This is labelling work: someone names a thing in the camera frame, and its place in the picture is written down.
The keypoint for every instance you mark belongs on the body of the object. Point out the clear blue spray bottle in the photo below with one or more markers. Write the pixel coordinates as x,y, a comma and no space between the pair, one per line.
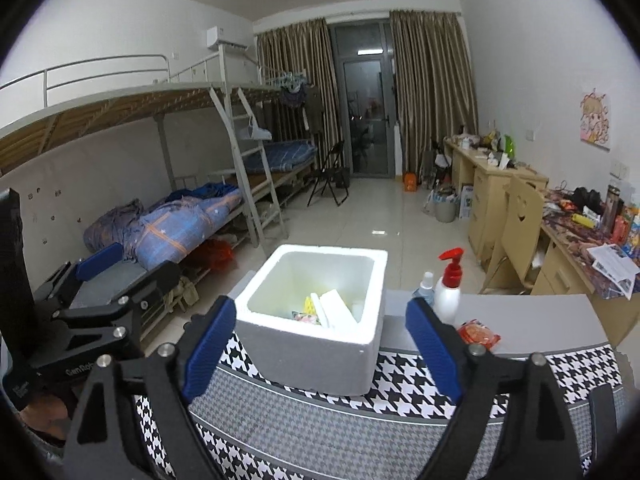
424,292

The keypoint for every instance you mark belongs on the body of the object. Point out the white foam box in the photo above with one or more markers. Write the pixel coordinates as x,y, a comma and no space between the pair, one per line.
310,360

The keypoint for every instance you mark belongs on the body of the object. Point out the yellow tube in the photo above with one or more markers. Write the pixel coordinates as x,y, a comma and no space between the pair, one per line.
582,220

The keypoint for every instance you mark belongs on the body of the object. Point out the dark hanging clothes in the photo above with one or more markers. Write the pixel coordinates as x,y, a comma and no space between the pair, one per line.
300,102

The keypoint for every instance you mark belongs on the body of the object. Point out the brown curtain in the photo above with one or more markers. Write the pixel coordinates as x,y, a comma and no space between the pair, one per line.
432,90
295,60

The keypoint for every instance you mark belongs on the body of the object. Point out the wooden desk with printed cover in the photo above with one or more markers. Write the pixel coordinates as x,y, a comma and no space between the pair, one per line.
565,265

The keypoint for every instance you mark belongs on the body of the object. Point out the person's left hand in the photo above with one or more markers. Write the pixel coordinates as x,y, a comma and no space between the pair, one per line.
45,417

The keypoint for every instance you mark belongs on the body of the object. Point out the beige cloth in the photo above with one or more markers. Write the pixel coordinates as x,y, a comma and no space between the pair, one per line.
185,292

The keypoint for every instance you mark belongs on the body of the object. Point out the black bag on desk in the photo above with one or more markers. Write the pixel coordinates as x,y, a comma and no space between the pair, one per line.
585,199

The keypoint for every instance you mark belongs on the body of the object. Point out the black folding chair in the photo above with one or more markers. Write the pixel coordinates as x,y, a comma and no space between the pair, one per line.
330,175

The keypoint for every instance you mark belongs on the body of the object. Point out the row of toiletry bottles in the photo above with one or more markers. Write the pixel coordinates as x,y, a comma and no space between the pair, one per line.
622,220

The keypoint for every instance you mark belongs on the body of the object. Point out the houndstooth table mat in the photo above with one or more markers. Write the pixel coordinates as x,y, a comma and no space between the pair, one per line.
325,425

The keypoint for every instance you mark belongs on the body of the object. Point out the plain wooden desk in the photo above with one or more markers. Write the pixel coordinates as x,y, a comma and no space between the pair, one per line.
487,200

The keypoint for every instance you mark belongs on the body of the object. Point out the red cloth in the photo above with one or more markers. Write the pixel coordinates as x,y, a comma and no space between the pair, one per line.
215,257

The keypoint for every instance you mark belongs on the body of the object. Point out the white red-pump lotion bottle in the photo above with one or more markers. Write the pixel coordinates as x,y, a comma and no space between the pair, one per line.
447,300

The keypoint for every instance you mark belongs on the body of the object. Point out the black phone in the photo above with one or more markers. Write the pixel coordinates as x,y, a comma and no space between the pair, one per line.
602,430

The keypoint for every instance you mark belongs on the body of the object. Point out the white socket below poster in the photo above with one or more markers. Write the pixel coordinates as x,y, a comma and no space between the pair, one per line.
619,170

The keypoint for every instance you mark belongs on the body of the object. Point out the wooden chair with smiley cutout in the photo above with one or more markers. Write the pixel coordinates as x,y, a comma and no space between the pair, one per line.
517,240

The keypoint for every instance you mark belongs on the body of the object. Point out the white carton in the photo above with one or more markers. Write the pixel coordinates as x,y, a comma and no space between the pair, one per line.
466,202

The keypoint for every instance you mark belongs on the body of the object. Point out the red snack packet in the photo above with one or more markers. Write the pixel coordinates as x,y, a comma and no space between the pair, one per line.
477,335

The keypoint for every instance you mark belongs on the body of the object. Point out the orange bag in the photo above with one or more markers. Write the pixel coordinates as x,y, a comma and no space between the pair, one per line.
410,183

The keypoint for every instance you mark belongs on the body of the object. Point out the blue bed mattress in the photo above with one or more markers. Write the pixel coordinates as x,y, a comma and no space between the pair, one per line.
285,155

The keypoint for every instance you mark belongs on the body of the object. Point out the white air conditioner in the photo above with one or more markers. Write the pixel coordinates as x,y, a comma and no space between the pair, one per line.
227,37

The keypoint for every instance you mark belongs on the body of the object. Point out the printed paper sheets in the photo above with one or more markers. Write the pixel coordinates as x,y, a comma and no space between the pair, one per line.
612,265

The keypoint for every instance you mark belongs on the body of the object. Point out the grey bucket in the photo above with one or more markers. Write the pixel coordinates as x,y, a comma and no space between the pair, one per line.
446,207

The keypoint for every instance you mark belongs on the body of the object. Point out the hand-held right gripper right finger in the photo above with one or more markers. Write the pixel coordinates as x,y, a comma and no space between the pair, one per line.
435,355

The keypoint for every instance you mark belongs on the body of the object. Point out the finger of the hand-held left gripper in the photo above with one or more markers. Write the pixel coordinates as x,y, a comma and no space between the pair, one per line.
155,280
100,260

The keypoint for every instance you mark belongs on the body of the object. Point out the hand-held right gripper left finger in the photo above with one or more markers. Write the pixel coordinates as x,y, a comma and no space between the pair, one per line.
210,350

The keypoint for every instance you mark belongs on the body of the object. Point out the blue checked quilt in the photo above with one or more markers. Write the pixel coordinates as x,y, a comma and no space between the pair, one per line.
175,230

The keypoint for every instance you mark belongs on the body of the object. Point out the yellow foam net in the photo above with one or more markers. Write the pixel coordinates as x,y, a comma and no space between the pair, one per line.
310,304

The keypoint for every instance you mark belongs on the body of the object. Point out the white bed ladder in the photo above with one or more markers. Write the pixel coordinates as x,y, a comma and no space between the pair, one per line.
250,170

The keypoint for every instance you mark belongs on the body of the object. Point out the white metal bunk bed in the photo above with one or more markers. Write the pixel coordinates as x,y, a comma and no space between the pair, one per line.
125,105

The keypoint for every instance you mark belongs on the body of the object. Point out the green plastic bottle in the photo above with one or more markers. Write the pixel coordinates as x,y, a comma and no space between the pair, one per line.
509,145

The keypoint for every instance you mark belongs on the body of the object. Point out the glass balcony door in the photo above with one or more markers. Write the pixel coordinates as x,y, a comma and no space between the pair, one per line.
365,100

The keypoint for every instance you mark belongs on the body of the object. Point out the cartoon wall poster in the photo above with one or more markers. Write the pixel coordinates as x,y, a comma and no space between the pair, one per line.
595,120

